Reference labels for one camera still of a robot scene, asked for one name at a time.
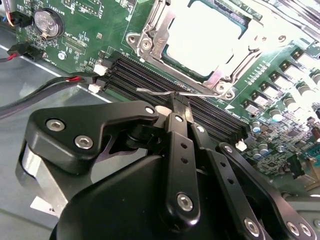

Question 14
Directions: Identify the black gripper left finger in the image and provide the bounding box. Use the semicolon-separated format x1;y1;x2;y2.
16;92;201;230

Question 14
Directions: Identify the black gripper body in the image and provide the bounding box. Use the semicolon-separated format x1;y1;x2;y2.
48;152;251;240

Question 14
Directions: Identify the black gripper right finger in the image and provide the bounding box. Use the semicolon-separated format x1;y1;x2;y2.
181;96;318;240

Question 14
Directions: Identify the metal wire locking lever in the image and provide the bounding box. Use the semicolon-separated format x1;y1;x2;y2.
135;86;221;98

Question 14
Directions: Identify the metal socket cover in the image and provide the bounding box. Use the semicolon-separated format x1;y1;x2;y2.
143;0;278;85

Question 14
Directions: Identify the silver CPU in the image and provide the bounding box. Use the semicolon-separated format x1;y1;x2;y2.
163;8;255;77

